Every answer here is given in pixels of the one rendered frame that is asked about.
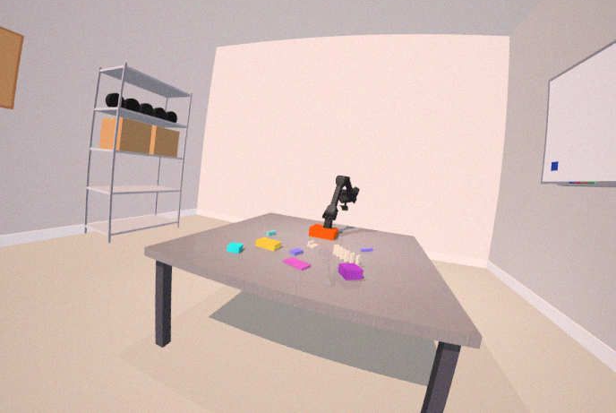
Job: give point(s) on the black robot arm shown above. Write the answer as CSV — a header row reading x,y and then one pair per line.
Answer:
x,y
330,214

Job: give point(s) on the yellow rectangular block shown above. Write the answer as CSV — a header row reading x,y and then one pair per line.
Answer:
x,y
268,243

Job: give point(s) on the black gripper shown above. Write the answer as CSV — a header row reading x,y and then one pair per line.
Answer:
x,y
344,207

